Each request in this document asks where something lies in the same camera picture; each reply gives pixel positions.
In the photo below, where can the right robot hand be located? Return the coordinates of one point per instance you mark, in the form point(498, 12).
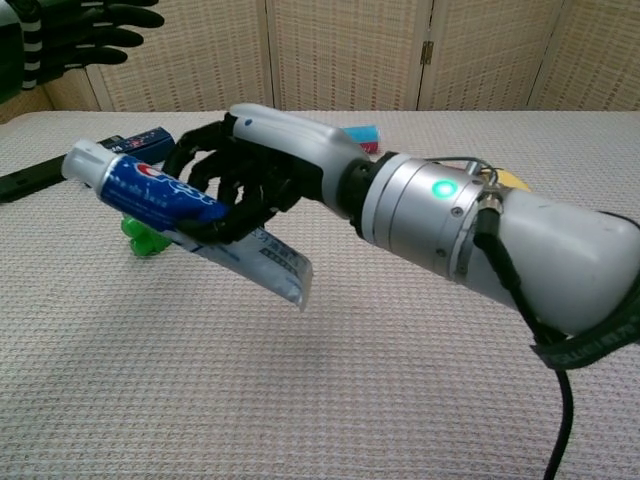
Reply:
point(300, 145)

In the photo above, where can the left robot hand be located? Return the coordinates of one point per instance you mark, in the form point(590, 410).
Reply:
point(90, 35)

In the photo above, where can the blue white toothpaste tube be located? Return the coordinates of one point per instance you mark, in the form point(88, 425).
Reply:
point(150, 192)

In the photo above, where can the dark blue rectangular box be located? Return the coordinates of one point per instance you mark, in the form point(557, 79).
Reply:
point(150, 140)

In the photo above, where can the woven folding screen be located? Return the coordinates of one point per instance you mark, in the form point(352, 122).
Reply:
point(350, 50)

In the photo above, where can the brass screen hinge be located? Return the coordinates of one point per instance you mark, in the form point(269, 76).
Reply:
point(426, 52)

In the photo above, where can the long black bar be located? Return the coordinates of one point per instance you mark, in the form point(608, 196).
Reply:
point(30, 180)

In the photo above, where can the green building block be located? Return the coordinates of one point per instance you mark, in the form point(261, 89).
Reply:
point(142, 240)

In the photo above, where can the yellow microfiber cloth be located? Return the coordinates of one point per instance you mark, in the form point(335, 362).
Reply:
point(515, 181)

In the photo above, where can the beige woven tablecloth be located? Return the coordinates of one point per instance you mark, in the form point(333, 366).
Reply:
point(150, 375)

